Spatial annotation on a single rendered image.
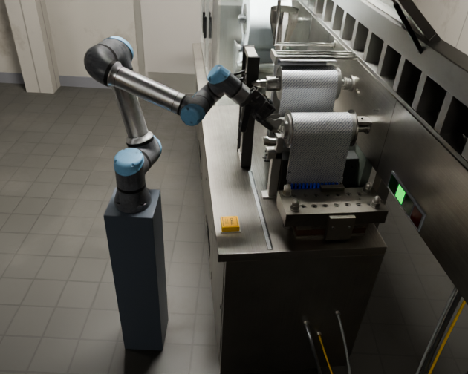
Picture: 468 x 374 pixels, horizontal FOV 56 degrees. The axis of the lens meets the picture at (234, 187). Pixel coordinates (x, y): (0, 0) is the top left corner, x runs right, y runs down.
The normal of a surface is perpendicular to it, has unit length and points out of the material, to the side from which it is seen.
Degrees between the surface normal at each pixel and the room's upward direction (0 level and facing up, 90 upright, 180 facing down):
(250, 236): 0
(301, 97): 92
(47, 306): 0
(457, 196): 90
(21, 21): 90
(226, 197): 0
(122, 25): 90
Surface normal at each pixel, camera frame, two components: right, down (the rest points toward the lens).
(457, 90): -0.99, 0.03
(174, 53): -0.03, 0.58
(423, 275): 0.05, -0.81
